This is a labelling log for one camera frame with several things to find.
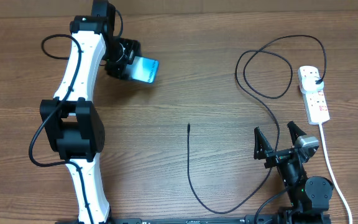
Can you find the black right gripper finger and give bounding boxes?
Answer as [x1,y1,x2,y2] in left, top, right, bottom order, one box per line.
[254,127,273,160]
[287,121,306,145]

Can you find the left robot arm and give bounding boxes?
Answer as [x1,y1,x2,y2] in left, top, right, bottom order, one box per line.
[34,1,158,223]

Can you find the white power strip cord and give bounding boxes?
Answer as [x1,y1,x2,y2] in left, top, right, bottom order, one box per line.
[318,123,354,224]

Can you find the black USB charging cable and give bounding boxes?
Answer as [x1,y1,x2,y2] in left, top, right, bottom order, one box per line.
[186,34,328,215]

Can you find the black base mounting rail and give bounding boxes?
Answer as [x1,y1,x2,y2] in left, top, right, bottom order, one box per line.
[54,214,332,224]

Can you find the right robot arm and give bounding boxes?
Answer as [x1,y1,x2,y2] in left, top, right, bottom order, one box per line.
[251,121,334,224]

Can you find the blue screen Galaxy smartphone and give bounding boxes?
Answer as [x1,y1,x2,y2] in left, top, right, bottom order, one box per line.
[126,56,159,83]

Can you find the white power strip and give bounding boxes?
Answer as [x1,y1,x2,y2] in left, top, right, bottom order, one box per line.
[297,65,330,125]

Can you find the white charger plug adapter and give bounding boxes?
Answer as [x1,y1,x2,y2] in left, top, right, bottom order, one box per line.
[300,76,324,94]

